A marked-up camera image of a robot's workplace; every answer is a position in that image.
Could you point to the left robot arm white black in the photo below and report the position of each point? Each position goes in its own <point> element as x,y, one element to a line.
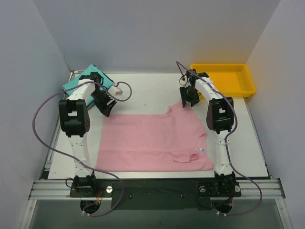
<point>75,123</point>

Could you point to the teal folded t shirt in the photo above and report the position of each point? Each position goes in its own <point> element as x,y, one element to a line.
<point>86,75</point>

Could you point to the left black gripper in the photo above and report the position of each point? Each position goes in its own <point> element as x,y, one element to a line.
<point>105,102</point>

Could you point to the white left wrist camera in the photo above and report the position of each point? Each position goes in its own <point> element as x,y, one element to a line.
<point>115,91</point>

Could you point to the aluminium front rail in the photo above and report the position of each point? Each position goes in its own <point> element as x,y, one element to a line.
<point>57,190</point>

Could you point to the yellow plastic tray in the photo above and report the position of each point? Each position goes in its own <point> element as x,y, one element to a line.
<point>231,79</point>

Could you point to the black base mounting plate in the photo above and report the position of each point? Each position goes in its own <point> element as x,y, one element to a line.
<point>156,194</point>

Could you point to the pink t shirt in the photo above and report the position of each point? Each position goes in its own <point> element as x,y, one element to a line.
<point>171,142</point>

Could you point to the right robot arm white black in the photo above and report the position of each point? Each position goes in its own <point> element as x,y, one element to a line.
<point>219,119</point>

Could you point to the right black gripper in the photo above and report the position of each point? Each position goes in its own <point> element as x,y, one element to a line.
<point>188,96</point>

